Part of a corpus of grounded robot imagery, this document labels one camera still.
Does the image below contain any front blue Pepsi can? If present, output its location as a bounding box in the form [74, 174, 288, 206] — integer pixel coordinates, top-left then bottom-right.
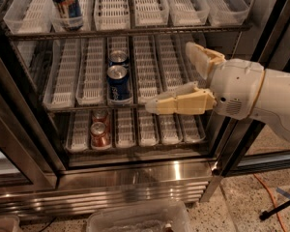
[107, 65, 131, 101]

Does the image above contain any blue Red Bull can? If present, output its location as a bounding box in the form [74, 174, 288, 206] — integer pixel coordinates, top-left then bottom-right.
[52, 0, 83, 31]

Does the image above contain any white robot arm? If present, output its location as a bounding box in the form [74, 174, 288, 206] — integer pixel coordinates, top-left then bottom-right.
[145, 42, 290, 142]

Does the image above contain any small clear container corner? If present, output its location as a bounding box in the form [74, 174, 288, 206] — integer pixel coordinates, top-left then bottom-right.
[0, 216, 22, 232]

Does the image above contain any red soda can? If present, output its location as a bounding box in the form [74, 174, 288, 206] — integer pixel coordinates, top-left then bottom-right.
[90, 122, 110, 148]
[92, 109, 110, 129]

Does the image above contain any black tripod leg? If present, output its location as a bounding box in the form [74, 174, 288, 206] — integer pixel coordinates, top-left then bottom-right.
[259, 200, 290, 220]

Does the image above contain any rear blue Pepsi can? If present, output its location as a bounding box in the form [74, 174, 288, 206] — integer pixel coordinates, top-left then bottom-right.
[108, 50, 130, 69]

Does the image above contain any stainless steel fridge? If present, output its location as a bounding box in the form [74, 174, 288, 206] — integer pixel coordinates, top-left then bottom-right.
[0, 0, 290, 218]

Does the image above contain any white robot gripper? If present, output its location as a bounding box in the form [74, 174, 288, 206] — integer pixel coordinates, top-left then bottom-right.
[145, 42, 265, 120]

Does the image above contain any front red soda can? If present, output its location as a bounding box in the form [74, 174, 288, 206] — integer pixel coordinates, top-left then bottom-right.
[90, 122, 110, 148]

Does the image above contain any blue pepsi can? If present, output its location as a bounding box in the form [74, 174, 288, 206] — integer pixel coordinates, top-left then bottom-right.
[107, 65, 131, 101]
[108, 50, 130, 69]

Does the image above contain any rear red soda can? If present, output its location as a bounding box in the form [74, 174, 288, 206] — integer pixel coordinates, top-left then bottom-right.
[92, 109, 110, 129]

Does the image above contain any clear plastic bin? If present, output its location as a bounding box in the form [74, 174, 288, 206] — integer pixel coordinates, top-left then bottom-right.
[86, 200, 193, 232]

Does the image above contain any orange cable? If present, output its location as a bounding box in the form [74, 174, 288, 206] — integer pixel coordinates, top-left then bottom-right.
[252, 173, 288, 232]

